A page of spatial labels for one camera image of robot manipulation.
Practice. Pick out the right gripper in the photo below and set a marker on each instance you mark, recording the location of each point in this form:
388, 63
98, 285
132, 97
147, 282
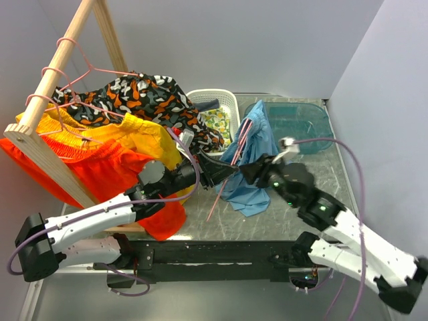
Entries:
259, 169

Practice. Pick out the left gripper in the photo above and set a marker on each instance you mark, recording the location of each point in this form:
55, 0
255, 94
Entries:
212, 171

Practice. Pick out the light blue shorts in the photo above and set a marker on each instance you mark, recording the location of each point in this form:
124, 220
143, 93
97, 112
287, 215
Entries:
243, 197

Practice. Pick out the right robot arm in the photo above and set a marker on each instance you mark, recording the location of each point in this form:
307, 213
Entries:
396, 276

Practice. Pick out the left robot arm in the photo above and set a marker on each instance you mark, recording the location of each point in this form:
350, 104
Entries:
43, 246

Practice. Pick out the yellow shorts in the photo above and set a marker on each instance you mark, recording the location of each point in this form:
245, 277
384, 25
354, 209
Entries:
133, 133

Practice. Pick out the black orange camouflage shorts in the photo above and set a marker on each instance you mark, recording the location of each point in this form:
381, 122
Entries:
158, 99

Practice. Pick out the lemon print cloth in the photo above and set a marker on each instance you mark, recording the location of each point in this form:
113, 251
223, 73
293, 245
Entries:
218, 119

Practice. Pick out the teal translucent plastic bin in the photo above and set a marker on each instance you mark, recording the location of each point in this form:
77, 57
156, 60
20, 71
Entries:
302, 121

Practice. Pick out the dark grey cloth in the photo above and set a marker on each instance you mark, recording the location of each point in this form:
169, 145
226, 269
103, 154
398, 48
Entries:
208, 105

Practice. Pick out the white perforated plastic basket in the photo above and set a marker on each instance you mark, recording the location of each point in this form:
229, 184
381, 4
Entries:
226, 99

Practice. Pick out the wooden clothes rack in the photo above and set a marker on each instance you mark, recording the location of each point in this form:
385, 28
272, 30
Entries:
23, 134

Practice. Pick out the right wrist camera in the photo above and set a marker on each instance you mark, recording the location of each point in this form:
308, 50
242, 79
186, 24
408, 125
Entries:
288, 150

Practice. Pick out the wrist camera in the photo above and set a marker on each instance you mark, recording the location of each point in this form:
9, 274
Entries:
185, 136
288, 150

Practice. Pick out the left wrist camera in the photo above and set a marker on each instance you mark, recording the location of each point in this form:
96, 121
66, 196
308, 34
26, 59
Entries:
185, 136

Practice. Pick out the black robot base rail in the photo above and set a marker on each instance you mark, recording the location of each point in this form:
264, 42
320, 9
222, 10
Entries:
197, 261

